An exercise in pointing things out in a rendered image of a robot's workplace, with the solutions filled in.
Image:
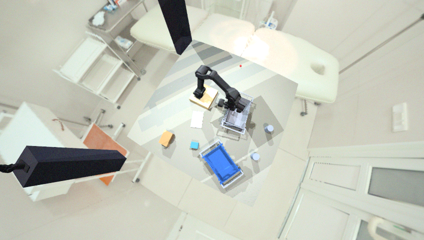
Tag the light blue block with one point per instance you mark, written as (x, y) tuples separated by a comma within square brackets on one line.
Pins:
[(194, 145)]

